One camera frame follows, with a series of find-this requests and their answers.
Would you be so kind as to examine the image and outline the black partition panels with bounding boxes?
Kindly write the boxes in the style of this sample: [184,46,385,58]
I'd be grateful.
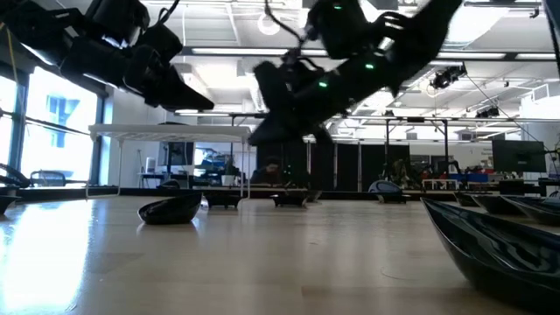
[255,140,411,193]

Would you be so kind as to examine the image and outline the white ceiling ring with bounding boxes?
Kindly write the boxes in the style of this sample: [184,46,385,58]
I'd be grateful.
[256,12,282,37]

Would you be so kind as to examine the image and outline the black square mini plate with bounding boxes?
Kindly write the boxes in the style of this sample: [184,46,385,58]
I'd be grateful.
[0,194,22,216]
[202,191,242,209]
[269,192,309,208]
[375,193,412,205]

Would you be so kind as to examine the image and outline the black teardrop mini plate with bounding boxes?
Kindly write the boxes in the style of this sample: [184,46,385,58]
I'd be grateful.
[500,195,560,227]
[452,191,481,207]
[137,192,204,226]
[420,197,560,314]

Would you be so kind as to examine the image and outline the black metal stand frame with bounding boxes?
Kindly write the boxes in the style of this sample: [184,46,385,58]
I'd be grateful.
[383,116,451,180]

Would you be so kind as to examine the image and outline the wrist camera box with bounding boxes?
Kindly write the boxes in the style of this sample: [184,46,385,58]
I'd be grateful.
[305,0,373,60]
[85,0,151,47]

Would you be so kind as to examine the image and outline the ceiling light rail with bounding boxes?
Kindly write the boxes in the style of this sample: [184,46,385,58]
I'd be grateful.
[181,45,560,62]

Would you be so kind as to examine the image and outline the black computer monitor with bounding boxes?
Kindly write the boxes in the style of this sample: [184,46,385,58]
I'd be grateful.
[492,139,548,174]

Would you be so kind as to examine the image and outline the person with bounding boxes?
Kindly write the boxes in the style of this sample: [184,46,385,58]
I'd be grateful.
[248,156,284,186]

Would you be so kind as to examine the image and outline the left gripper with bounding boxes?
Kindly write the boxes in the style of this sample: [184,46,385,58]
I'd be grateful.
[59,24,215,112]

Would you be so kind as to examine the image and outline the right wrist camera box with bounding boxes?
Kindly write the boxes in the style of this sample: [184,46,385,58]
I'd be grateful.
[305,0,373,60]

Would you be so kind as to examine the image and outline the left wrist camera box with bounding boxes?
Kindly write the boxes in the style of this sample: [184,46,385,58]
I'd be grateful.
[85,0,151,47]

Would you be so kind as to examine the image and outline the black ceiling camera rig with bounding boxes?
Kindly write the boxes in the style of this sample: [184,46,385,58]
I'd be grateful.
[428,63,468,91]

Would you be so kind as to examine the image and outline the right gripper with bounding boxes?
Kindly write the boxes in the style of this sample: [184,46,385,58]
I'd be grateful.
[248,59,351,147]

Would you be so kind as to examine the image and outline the mesh office chair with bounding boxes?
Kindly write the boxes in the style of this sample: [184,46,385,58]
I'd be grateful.
[29,169,67,188]

